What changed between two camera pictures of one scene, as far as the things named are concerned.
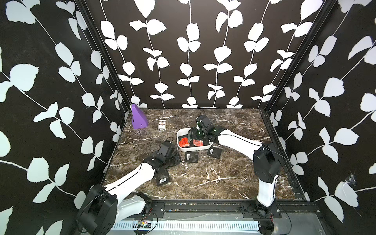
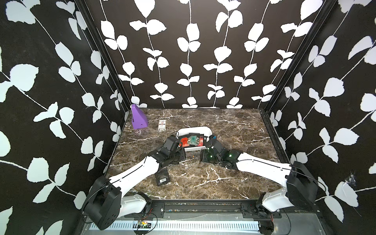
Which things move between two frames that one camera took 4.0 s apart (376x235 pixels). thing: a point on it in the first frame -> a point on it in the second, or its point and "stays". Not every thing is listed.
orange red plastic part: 184,142 stays
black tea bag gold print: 162,178 stays
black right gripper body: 198,134 -> 207,158
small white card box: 162,125 stays
